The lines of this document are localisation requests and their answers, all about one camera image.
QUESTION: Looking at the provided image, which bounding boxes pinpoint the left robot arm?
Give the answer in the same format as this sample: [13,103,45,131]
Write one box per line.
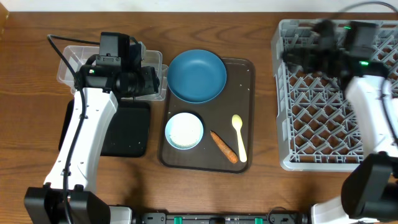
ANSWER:
[24,33,159,223]

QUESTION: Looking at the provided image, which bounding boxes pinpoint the dark blue plate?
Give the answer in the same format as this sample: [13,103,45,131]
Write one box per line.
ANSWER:
[167,49,228,104]

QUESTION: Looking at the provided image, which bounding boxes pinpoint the cream plastic spoon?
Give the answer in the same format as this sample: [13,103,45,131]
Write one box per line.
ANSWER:
[231,114,248,162]

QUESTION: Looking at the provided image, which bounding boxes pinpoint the grey dishwasher rack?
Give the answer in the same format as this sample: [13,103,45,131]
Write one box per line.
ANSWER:
[271,19,397,172]

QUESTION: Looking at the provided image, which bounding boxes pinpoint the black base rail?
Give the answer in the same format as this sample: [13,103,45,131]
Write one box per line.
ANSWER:
[132,210,312,224]

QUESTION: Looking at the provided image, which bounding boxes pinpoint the orange carrot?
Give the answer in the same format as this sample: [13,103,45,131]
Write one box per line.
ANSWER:
[210,131,238,164]

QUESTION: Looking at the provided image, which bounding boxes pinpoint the clear plastic bin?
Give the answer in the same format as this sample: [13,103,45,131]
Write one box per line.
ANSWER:
[57,45,168,101]

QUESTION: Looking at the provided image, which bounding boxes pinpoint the black tray bin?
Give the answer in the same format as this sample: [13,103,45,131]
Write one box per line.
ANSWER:
[58,98,152,158]

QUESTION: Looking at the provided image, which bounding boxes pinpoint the light blue rice bowl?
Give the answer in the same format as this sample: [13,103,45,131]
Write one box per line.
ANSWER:
[165,113,204,150]

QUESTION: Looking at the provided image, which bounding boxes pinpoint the dark brown serving tray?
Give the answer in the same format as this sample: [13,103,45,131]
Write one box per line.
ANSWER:
[158,58,255,174]

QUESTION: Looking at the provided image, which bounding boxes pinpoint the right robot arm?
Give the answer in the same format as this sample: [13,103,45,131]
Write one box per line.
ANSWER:
[282,20,397,223]

